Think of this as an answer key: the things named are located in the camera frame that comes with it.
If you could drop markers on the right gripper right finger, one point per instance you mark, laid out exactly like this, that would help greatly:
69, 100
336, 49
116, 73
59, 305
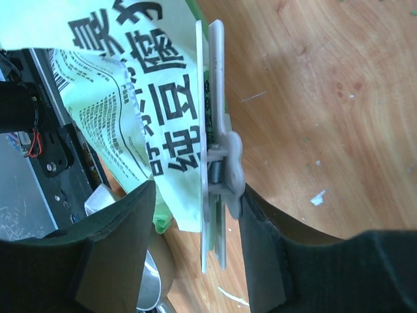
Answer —
292, 267

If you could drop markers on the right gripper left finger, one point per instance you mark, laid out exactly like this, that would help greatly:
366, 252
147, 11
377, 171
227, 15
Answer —
64, 271

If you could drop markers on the metal litter scoop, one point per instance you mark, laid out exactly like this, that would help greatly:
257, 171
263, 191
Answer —
139, 258

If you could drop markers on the white plastic bag clip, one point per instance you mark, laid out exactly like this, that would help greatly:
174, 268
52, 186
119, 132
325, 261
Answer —
222, 174

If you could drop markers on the green cat litter bag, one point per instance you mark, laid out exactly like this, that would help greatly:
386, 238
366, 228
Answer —
126, 72

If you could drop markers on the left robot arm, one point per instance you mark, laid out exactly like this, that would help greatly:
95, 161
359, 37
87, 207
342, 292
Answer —
22, 108

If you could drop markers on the white paper scrap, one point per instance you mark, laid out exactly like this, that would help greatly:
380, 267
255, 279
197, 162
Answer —
234, 298

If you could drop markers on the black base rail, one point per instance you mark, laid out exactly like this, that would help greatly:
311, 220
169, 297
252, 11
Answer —
65, 166

